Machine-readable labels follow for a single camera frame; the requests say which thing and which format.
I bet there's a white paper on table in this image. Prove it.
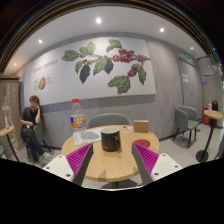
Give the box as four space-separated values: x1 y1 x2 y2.
87 128 101 142

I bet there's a grey armchair at right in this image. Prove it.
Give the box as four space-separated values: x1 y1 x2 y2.
174 105 201 138

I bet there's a coffee plant wall mural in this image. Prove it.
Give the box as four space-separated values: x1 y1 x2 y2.
61 39 151 95

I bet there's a round wooden table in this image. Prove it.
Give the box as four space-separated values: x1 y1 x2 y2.
61 124 161 190

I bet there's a red fire extinguisher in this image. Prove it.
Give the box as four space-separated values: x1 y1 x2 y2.
202 106 211 126

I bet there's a clear plastic water bottle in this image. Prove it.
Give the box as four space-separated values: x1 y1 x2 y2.
70 98 88 146

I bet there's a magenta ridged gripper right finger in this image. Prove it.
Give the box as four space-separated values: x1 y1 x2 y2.
131 142 184 186

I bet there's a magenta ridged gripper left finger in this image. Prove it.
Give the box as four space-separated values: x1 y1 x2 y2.
42 142 95 187

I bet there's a black mug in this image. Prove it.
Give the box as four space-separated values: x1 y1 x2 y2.
101 126 120 152

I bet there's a wooden side table left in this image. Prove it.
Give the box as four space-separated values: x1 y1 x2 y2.
0 126 20 162

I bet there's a wall mounted screen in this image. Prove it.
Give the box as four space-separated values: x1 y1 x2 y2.
197 56 217 76

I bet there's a red round coaster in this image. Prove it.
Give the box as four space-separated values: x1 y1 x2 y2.
134 139 151 148

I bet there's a tall round bar table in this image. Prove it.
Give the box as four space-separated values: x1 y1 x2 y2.
196 110 223 162

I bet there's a grey door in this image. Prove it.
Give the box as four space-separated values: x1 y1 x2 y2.
178 58 202 119

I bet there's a small cardboard box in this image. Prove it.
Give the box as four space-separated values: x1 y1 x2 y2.
134 120 149 133

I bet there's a seated person in black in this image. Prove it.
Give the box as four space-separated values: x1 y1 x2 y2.
20 95 52 165

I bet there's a grey chair behind table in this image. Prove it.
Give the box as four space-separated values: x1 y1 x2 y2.
87 113 132 129

